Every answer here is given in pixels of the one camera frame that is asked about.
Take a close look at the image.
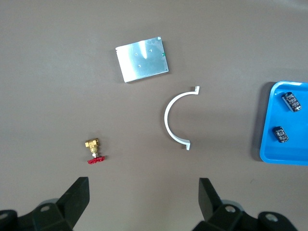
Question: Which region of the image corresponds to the brown table mat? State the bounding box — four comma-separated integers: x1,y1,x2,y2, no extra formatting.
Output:
0,0,308,231

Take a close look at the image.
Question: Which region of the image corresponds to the blue plastic tray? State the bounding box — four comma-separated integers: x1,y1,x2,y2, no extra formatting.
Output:
259,80,308,166

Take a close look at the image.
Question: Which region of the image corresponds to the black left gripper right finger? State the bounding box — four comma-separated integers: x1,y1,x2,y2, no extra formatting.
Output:
192,178,299,231

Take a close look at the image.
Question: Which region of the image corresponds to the brass valve red handle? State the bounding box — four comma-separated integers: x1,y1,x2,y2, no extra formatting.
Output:
84,137,106,165

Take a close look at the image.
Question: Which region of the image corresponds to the dark brown electrolytic capacitor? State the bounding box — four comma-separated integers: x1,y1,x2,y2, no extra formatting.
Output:
281,91,302,113
272,126,289,143

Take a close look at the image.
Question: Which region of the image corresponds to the white semicircular pipe clamp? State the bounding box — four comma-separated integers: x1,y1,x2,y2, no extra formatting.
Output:
164,86,200,151

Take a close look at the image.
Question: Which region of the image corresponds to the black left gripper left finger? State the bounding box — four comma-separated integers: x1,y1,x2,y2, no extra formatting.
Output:
0,177,90,231

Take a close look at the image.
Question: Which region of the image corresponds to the square aluminium plate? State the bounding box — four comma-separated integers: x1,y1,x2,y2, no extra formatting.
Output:
115,36,169,84

